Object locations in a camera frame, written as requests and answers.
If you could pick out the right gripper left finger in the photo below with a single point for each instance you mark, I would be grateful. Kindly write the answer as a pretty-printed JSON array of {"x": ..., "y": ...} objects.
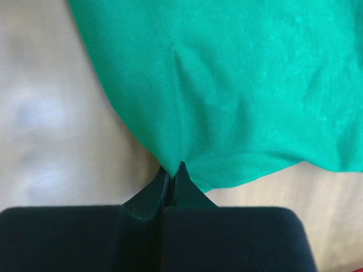
[{"x": 123, "y": 237}]

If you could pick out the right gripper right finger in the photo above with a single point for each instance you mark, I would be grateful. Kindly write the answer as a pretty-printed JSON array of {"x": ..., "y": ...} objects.
[{"x": 200, "y": 236}]

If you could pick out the folded red t shirt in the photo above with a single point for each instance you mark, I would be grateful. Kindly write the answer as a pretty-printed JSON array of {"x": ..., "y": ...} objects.
[{"x": 359, "y": 270}]

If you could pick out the green t shirt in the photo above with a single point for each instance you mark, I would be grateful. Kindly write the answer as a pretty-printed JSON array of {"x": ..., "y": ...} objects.
[{"x": 236, "y": 90}]

